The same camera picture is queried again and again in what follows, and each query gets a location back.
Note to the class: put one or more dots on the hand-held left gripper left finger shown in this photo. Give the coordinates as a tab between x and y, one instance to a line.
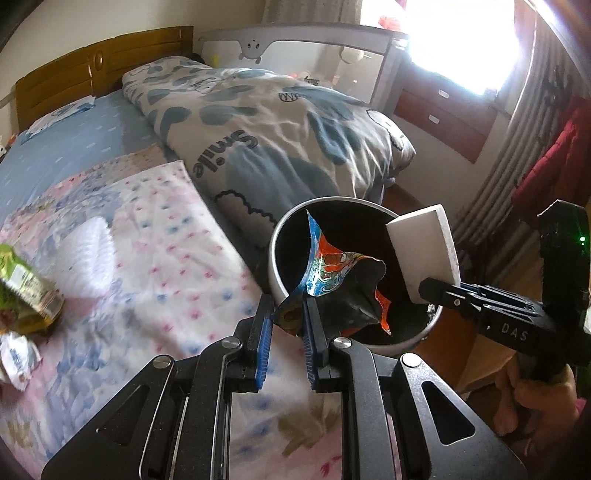
263	350

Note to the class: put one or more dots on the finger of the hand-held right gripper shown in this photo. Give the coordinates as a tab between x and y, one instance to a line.
450	297
503	291

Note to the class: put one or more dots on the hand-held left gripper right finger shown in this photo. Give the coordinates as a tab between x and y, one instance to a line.
310	355

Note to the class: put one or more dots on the white foam block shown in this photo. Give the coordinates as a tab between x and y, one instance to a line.
425	249

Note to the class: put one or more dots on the white trash bin black liner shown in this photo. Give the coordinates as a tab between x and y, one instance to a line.
278	277

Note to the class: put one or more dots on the orange blue snack wrapper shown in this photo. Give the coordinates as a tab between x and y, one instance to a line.
332	270

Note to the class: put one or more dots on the green snack packet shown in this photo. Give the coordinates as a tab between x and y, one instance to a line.
27	290

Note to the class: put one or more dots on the white packet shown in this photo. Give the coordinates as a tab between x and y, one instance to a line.
18	360

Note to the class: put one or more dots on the person's right hand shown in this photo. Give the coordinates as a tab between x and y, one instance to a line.
540	392

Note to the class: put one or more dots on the striped curtain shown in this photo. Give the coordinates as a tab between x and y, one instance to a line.
508	161

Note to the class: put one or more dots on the red jacket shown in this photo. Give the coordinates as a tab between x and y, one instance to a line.
563	147

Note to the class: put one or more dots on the pink floral blanket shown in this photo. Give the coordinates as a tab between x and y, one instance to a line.
161	258

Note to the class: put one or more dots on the brown dresser with drawers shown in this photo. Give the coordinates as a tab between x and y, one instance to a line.
443	115

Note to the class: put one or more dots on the blue white printed quilt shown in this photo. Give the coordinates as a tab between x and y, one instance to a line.
277	138

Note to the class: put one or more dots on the light blue bed sheet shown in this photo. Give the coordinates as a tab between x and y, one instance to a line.
69	157

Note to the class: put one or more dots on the blue white pillow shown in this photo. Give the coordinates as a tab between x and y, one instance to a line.
60	115

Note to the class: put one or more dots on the wooden bed headboard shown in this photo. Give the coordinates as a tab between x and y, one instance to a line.
115	50

